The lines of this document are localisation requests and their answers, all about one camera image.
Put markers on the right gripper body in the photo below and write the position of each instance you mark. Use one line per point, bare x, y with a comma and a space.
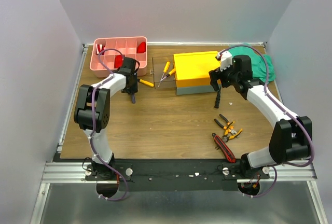
216, 83

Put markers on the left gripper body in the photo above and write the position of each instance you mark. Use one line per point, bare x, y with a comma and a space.
133, 87

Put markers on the blue handled screwdriver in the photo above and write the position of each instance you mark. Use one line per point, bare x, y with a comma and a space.
133, 100

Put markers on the small yellow screwdriver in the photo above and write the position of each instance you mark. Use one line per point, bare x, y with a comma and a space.
170, 73

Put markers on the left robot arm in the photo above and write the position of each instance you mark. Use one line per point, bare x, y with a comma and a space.
92, 113

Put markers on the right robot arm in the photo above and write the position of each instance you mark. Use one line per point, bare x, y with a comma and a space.
292, 135

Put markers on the yellow screwdriver on table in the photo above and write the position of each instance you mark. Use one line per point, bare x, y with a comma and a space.
147, 83

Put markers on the yellow and grey drawer box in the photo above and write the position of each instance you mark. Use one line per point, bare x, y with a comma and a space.
192, 72

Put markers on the green cloth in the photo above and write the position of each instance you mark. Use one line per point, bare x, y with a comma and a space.
258, 65

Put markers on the red object front compartment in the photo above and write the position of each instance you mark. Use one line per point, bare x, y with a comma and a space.
118, 61

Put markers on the red object compartment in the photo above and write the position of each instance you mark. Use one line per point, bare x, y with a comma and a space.
118, 61
141, 48

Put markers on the clear acrylic drawer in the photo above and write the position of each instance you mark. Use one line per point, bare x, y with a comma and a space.
162, 65

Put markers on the pink compartment tray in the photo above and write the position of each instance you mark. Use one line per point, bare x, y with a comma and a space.
107, 51

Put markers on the red object back compartment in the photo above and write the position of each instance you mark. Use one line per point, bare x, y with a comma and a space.
141, 48

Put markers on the red white striped item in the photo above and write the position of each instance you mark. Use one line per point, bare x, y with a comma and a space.
99, 48

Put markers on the red black utility knife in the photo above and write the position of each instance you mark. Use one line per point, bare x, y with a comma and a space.
221, 144

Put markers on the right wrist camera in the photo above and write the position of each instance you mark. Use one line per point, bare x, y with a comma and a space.
225, 59

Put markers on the black ribbed tool handle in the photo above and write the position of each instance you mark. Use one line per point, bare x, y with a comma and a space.
217, 99

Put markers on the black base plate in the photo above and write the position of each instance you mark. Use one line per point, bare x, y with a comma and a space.
177, 175

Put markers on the aluminium rail frame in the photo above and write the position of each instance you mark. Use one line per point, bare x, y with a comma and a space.
247, 190

